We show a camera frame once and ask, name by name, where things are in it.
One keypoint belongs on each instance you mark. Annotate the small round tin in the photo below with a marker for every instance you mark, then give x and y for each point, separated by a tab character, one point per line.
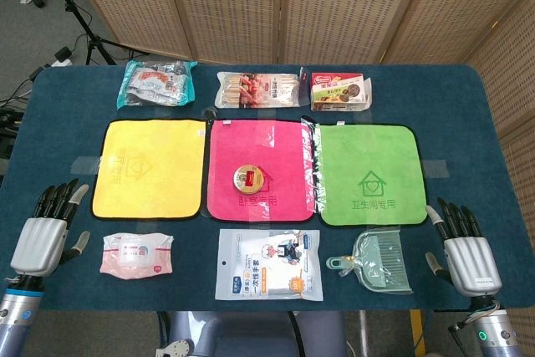
247	178

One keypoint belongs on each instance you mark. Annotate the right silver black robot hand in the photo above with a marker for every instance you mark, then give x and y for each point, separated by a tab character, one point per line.
472	261

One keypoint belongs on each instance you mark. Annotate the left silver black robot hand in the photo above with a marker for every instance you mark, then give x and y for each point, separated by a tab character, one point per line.
39	244

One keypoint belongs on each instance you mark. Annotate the dark blue table cover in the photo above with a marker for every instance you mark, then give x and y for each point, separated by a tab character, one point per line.
451	123

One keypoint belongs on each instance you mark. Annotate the green microfiber cloth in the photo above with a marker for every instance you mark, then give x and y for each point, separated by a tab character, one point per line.
372	156

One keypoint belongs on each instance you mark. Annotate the disposable gloves packet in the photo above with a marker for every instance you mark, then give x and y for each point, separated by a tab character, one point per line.
267	265

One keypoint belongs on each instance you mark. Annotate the red green chocolate box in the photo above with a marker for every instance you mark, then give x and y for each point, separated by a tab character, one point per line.
338	89

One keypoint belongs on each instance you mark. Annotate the teal snack bag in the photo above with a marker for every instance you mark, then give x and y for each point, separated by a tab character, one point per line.
156	83

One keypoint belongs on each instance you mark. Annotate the clear sausage pack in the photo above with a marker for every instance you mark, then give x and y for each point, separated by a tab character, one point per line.
255	89

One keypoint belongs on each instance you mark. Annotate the pink microfiber cloth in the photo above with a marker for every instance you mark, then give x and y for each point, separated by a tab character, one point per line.
276	190

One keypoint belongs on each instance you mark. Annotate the yellow microfiber cloth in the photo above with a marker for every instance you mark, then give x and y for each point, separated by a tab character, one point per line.
150	164

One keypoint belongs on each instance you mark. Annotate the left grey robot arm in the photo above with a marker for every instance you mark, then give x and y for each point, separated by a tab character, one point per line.
16	315

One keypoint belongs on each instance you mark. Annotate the grey robot torso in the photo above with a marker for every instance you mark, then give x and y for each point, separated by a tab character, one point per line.
251	334

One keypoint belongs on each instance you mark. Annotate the pink wet wipes pack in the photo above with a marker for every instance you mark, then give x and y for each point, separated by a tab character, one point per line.
136	254

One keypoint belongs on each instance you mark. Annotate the mint green dustpan set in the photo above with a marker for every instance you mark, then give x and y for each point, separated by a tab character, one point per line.
376	261

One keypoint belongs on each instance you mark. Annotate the perforated wooden folding screen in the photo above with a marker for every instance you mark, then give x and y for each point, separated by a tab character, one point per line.
234	6

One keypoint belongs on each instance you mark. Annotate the black tripod stand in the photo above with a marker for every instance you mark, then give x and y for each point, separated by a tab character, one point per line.
95	41

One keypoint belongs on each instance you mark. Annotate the clear tape piece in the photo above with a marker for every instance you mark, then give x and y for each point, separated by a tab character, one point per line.
83	165
435	168

